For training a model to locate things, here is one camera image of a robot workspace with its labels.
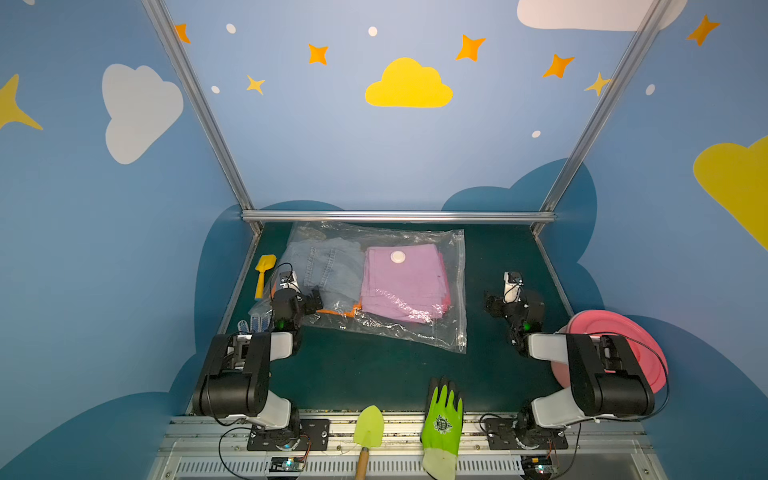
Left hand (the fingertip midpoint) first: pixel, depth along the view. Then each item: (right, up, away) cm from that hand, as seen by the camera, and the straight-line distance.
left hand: (310, 286), depth 94 cm
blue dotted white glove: (-16, -12, -1) cm, 20 cm away
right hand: (+63, 0, +1) cm, 63 cm away
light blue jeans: (+7, +7, +7) cm, 12 cm away
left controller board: (0, -41, -23) cm, 47 cm away
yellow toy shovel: (-20, +7, +14) cm, 25 cm away
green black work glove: (+39, -34, -19) cm, 55 cm away
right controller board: (+62, -41, -23) cm, 77 cm away
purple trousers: (+32, +1, +9) cm, 33 cm away
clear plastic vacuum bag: (+44, -14, -4) cm, 46 cm away
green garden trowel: (+20, -36, -19) cm, 45 cm away
